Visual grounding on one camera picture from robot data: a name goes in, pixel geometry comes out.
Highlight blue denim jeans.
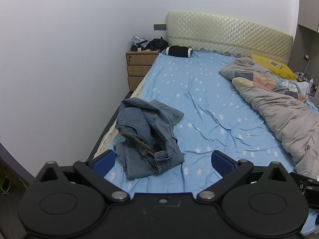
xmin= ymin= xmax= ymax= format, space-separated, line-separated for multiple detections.
xmin=113 ymin=98 xmax=185 ymax=180

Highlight grey patchwork quilt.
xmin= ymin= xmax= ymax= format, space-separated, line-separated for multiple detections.
xmin=219 ymin=57 xmax=319 ymax=180

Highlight black cylindrical bolster pillow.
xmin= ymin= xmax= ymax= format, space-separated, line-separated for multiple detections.
xmin=165 ymin=46 xmax=194 ymax=58

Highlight pale white cloth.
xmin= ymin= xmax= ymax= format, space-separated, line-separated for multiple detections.
xmin=283 ymin=79 xmax=310 ymax=96

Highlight clutter of small bottles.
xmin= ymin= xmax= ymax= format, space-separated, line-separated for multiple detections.
xmin=295 ymin=71 xmax=319 ymax=98

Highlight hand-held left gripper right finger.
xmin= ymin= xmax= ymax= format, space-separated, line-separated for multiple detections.
xmin=197 ymin=150 xmax=292 ymax=203

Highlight yellow pillow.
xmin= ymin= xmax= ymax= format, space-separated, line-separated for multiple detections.
xmin=250 ymin=54 xmax=297 ymax=81

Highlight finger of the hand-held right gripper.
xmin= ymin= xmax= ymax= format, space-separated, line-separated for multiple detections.
xmin=290 ymin=172 xmax=319 ymax=191

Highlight bed with blue star sheet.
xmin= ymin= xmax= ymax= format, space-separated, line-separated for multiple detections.
xmin=87 ymin=48 xmax=319 ymax=237

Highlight black clothes heap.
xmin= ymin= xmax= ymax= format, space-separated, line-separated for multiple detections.
xmin=148 ymin=37 xmax=168 ymax=50

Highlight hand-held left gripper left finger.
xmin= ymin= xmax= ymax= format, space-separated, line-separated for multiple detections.
xmin=37 ymin=150 xmax=130 ymax=203

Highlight white wall charger with cable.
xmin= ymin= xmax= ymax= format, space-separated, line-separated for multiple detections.
xmin=302 ymin=54 xmax=311 ymax=75

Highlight clear plastic packet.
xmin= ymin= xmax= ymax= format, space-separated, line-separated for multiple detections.
xmin=131 ymin=35 xmax=148 ymax=48

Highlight brown belt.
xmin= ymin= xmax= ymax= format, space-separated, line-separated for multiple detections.
xmin=118 ymin=131 xmax=156 ymax=155

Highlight beige quilted headboard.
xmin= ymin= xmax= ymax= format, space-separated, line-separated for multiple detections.
xmin=166 ymin=11 xmax=294 ymax=67

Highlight grey wall cabinet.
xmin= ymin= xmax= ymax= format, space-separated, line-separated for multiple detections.
xmin=297 ymin=0 xmax=319 ymax=33

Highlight wooden nightstand with drawers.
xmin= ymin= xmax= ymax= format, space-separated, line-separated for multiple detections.
xmin=126 ymin=49 xmax=161 ymax=92

